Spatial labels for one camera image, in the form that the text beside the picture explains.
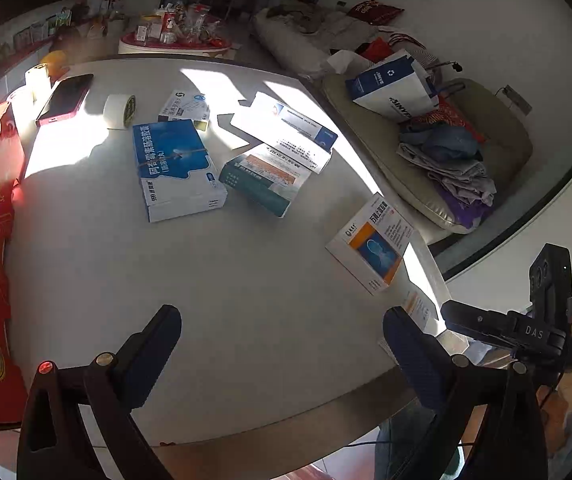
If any long white blue medicine box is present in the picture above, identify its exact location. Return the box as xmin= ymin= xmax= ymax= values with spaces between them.
xmin=231 ymin=92 xmax=338 ymax=174

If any orange blue head medicine box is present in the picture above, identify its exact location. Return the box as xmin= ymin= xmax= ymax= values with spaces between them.
xmin=326 ymin=193 xmax=414 ymax=295

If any red case smartphone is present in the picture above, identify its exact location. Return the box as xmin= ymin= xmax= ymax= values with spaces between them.
xmin=36 ymin=74 xmax=94 ymax=127

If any white leaflet text box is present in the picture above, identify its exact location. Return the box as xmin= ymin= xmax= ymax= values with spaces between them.
xmin=381 ymin=282 xmax=445 ymax=337

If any blue capsule medicine box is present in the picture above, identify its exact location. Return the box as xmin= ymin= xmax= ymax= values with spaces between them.
xmin=132 ymin=119 xmax=227 ymax=223

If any pile of folded clothes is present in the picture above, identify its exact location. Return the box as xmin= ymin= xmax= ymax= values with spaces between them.
xmin=397 ymin=122 xmax=497 ymax=230

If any red round coffee table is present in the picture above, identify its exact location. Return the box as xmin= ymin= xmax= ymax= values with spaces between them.
xmin=118 ymin=2 xmax=231 ymax=58

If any white tape roll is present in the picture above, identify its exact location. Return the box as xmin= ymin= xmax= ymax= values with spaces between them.
xmin=103 ymin=94 xmax=136 ymax=130

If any green orange cefixime medicine box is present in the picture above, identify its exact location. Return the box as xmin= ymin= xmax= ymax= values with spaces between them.
xmin=219 ymin=144 xmax=312 ymax=218

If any orange fruit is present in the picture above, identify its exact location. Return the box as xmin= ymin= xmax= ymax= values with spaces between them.
xmin=40 ymin=50 xmax=68 ymax=74

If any white repaglinide stamped box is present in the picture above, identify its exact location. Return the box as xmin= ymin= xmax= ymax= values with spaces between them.
xmin=158 ymin=89 xmax=210 ymax=131

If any red cushion on sofa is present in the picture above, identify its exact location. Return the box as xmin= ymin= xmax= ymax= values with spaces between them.
xmin=348 ymin=0 xmax=404 ymax=26

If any person right hand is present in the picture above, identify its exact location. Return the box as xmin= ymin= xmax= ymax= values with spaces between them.
xmin=537 ymin=386 xmax=569 ymax=448

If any white sofa with blankets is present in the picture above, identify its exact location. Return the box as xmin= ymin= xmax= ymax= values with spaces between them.
xmin=252 ymin=4 xmax=423 ymax=79

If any olive green armchair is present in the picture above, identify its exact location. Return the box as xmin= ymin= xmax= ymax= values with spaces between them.
xmin=321 ymin=75 xmax=533 ymax=234

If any white blue paper shopping bag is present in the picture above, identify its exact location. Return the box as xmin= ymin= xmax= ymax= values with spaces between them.
xmin=345 ymin=50 xmax=438 ymax=122

